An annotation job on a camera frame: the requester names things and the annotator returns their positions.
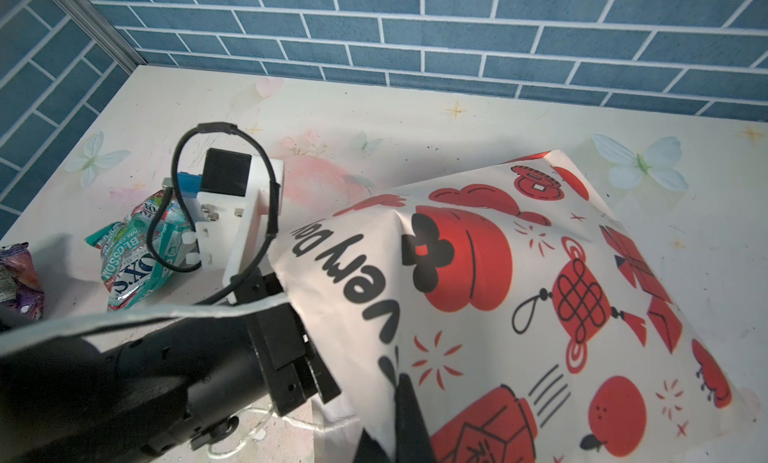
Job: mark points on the purple snack packet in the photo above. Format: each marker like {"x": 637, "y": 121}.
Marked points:
{"x": 21, "y": 291}

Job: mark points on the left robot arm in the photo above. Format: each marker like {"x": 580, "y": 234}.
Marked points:
{"x": 64, "y": 400}

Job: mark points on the green snack packet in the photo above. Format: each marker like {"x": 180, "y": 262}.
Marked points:
{"x": 128, "y": 251}

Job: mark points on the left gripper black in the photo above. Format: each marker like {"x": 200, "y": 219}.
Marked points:
{"x": 293, "y": 372}

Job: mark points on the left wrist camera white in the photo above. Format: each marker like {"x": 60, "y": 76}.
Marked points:
{"x": 229, "y": 203}

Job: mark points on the red white paper bag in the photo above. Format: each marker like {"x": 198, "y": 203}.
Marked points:
{"x": 528, "y": 320}

